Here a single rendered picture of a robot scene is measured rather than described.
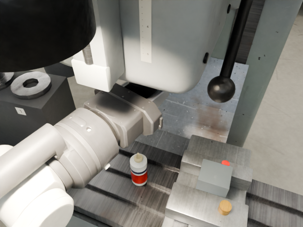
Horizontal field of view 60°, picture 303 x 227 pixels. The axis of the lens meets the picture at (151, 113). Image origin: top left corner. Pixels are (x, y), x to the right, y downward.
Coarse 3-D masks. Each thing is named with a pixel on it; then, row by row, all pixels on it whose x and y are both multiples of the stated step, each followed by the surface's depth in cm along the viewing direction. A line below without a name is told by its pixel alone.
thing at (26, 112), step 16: (0, 80) 62; (16, 80) 62; (32, 80) 63; (48, 80) 62; (64, 80) 65; (0, 96) 60; (16, 96) 60; (32, 96) 59; (48, 96) 60; (64, 96) 66; (0, 112) 63; (16, 112) 61; (32, 112) 59; (48, 112) 60; (64, 112) 68; (0, 128) 68; (16, 128) 66; (32, 128) 64; (16, 144) 72
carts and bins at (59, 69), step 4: (52, 64) 232; (56, 64) 232; (60, 64) 232; (44, 68) 247; (48, 68) 238; (52, 68) 236; (56, 68) 235; (60, 68) 236; (64, 68) 237; (68, 68) 238; (72, 68) 241; (48, 72) 243; (52, 72) 240; (56, 72) 239; (60, 72) 239; (64, 72) 239; (68, 72) 241; (72, 72) 243; (64, 76) 243; (68, 76) 244; (72, 76) 246
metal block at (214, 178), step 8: (208, 160) 53; (208, 168) 52; (216, 168) 52; (224, 168) 52; (232, 168) 52; (200, 176) 51; (208, 176) 51; (216, 176) 51; (224, 176) 51; (200, 184) 51; (208, 184) 50; (216, 184) 50; (224, 184) 50; (208, 192) 52; (216, 192) 51; (224, 192) 50
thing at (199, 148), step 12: (192, 144) 65; (204, 144) 65; (216, 144) 65; (228, 144) 65; (192, 156) 58; (204, 156) 58; (216, 156) 63; (228, 156) 63; (240, 156) 63; (180, 168) 59; (192, 168) 58; (240, 168) 56; (180, 180) 58; (192, 180) 58; (240, 180) 54; (228, 192) 56; (240, 192) 56
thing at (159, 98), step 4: (156, 92) 42; (160, 92) 42; (164, 92) 43; (168, 92) 44; (152, 96) 41; (156, 96) 41; (160, 96) 42; (164, 96) 43; (152, 100) 41; (156, 100) 42; (160, 100) 43; (164, 100) 44; (156, 104) 42; (160, 104) 44
